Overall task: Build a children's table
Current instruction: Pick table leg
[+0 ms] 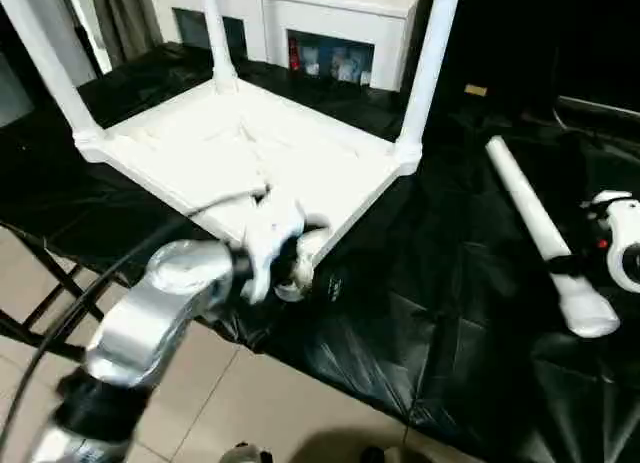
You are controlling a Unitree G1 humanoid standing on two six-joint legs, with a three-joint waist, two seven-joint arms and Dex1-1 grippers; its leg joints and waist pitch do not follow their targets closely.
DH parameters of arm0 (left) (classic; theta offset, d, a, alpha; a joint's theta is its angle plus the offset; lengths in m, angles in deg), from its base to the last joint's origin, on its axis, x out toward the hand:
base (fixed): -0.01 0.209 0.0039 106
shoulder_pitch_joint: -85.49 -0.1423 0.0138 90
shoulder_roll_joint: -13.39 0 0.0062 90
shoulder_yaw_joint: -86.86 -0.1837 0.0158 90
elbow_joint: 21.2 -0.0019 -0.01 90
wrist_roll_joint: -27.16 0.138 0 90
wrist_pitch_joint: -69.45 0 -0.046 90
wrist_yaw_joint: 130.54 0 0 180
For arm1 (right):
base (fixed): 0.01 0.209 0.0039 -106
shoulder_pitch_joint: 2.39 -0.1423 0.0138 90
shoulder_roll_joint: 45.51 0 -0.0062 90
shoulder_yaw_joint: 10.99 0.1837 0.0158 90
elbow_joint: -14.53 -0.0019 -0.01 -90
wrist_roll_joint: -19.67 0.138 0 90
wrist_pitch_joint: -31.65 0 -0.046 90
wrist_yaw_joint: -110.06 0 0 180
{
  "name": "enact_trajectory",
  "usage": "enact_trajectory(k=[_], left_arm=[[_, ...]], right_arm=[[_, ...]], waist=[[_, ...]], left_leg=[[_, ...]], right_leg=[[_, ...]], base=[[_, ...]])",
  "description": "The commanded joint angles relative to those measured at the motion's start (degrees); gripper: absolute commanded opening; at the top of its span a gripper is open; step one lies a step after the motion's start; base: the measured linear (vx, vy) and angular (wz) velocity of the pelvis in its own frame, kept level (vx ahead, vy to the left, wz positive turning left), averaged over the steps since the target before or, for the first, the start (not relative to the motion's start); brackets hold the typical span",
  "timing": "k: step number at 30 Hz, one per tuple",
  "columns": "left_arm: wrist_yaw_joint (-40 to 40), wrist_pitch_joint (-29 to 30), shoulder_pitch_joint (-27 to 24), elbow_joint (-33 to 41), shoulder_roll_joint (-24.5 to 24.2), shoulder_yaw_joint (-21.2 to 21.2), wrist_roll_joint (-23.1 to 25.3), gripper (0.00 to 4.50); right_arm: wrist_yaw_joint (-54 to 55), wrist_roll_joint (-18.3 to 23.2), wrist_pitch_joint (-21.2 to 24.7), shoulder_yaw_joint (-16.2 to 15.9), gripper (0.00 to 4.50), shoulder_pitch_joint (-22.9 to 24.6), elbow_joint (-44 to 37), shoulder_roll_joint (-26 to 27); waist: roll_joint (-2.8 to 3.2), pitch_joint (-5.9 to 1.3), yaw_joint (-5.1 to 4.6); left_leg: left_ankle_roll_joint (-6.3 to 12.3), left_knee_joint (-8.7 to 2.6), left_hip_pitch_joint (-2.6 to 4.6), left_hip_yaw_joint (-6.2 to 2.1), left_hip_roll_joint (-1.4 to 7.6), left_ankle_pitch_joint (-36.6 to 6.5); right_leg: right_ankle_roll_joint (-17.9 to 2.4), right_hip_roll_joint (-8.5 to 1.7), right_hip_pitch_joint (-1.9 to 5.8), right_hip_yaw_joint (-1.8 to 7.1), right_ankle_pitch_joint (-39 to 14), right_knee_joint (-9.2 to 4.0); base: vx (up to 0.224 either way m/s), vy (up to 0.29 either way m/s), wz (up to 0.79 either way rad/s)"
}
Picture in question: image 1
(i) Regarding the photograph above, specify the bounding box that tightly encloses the black folding table frame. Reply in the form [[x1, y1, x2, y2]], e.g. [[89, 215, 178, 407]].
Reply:
[[0, 222, 119, 364]]

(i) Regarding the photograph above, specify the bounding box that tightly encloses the white cabinet with glass doors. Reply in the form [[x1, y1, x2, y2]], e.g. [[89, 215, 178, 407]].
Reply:
[[144, 0, 432, 92]]

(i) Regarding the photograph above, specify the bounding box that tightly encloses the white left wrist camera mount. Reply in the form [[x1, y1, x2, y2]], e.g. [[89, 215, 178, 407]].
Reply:
[[239, 197, 314, 304]]

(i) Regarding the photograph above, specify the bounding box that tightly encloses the grey curtain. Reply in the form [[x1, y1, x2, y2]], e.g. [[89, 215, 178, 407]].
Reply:
[[89, 0, 162, 67]]

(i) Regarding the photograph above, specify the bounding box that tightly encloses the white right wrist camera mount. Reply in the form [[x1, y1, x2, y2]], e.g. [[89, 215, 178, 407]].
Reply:
[[589, 190, 640, 294]]

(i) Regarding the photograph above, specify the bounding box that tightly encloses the dark robot torso part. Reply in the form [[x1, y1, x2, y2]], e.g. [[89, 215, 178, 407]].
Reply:
[[219, 442, 281, 463]]

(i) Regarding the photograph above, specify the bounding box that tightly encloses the grey storage box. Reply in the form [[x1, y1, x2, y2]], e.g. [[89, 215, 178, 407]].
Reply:
[[0, 52, 36, 129]]

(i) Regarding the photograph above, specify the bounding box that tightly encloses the long black bar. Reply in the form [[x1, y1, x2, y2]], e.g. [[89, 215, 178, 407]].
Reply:
[[557, 95, 640, 120]]

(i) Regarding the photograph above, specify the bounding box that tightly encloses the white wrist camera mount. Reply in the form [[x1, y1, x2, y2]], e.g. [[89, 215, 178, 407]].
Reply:
[[239, 197, 314, 304], [589, 190, 640, 294]]

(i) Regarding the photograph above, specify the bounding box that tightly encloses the white plastic table top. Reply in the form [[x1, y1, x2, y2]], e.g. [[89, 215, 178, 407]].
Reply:
[[73, 77, 424, 303]]

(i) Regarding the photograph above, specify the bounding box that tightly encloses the white plastic table leg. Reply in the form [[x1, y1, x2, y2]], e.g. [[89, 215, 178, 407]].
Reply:
[[198, 0, 240, 97], [485, 136, 621, 339], [0, 0, 109, 157], [394, 0, 464, 172]]

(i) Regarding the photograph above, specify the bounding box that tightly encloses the black glossy mat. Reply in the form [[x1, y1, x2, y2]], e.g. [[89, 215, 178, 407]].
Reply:
[[0, 41, 640, 463]]

